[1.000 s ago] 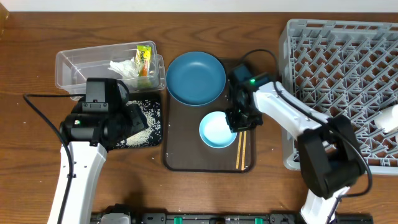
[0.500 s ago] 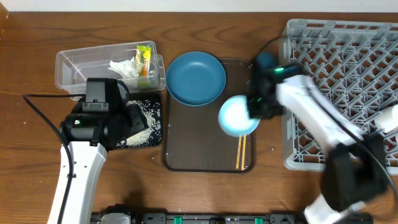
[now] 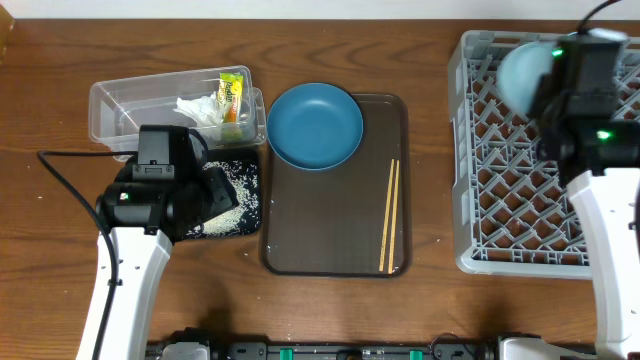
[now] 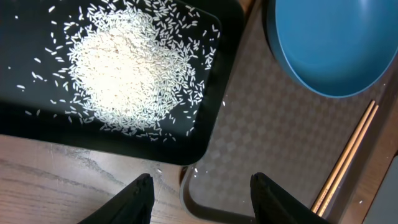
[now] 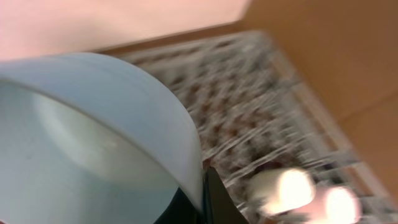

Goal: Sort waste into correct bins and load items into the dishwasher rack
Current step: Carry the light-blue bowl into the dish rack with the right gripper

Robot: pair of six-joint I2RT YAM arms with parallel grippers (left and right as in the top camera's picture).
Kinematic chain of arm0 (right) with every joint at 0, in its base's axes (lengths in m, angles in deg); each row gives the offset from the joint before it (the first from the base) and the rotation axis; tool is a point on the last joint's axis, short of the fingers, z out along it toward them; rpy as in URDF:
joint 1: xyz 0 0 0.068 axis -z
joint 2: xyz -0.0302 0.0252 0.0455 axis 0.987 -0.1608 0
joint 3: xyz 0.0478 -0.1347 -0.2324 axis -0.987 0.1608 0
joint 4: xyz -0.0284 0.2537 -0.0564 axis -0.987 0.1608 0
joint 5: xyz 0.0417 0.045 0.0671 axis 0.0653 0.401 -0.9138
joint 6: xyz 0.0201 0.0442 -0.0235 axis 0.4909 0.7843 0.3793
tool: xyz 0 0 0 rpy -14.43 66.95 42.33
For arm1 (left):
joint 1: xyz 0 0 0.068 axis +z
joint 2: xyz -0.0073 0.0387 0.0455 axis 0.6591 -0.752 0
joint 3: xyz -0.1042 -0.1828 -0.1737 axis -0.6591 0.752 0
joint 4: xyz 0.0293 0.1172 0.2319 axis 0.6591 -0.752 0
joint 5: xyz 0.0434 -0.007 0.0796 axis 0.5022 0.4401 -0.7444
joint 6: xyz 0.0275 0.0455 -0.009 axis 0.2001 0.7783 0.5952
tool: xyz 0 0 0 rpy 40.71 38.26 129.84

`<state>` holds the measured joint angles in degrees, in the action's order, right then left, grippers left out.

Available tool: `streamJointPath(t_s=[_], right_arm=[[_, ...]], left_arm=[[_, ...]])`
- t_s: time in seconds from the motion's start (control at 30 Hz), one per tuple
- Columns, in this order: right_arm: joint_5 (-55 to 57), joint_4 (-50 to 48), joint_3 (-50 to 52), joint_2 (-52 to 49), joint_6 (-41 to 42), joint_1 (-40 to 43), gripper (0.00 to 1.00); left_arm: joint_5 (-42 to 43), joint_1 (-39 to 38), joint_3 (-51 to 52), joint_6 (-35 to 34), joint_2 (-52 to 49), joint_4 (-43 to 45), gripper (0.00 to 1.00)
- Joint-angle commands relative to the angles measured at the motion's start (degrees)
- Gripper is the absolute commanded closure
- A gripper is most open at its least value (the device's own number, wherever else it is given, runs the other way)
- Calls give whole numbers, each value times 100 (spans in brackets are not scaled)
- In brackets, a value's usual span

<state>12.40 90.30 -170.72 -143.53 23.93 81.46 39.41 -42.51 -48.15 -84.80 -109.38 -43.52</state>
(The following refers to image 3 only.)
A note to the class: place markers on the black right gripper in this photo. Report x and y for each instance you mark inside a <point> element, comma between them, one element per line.
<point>544,98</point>

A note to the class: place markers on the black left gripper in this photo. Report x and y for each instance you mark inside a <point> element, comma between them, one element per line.
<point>225,197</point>

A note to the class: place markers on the light blue rice bowl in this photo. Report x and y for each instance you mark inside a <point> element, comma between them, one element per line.
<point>524,77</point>

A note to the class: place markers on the white tissue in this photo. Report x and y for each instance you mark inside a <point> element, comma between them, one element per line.
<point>205,111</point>

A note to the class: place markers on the yellow green snack wrapper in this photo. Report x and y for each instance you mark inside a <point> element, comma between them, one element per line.
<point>229,97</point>

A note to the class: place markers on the dark blue bowl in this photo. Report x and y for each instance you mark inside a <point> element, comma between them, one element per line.
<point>315,126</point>

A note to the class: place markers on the wooden chopstick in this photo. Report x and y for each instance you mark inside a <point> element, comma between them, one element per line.
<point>393,220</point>
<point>389,193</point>

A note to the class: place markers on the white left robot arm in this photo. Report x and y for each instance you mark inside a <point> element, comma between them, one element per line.
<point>130,266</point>

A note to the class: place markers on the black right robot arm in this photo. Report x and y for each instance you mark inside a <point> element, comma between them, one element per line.
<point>598,165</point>

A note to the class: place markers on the grey dishwasher rack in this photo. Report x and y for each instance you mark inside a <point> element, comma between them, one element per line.
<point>511,214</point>

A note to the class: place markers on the spilled white rice pile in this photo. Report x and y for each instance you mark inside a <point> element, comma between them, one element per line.
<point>245,218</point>

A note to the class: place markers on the black plastic tray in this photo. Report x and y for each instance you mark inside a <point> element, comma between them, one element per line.
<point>129,204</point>

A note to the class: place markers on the clear plastic bin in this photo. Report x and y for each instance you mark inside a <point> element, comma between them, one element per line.
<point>118,108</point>

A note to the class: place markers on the dark brown serving tray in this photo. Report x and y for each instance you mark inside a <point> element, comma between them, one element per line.
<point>329,223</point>

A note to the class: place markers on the black rail with green clips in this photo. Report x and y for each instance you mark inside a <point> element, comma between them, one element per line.
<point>193,343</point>

